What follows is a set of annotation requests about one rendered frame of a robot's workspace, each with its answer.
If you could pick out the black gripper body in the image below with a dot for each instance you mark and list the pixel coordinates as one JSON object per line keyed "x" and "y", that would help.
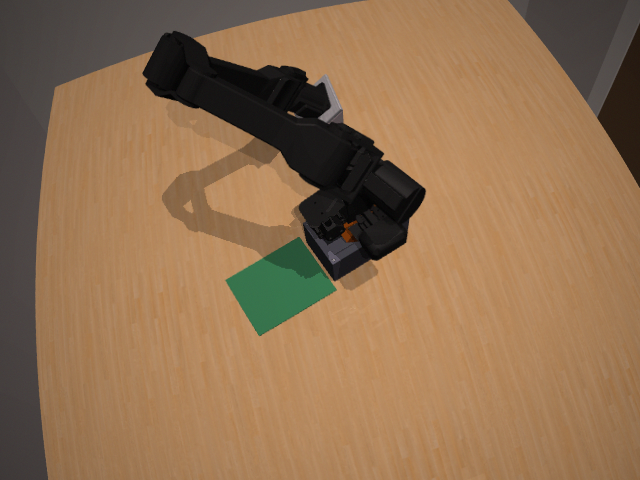
{"x": 381, "y": 235}

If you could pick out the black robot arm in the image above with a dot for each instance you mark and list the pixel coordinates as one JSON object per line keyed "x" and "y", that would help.
{"x": 257, "y": 101}

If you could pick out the orange l-shaped part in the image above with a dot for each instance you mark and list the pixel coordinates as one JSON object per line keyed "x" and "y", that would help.
{"x": 347, "y": 235}

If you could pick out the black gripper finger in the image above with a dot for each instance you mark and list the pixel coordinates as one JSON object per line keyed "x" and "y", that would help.
{"x": 355, "y": 230}

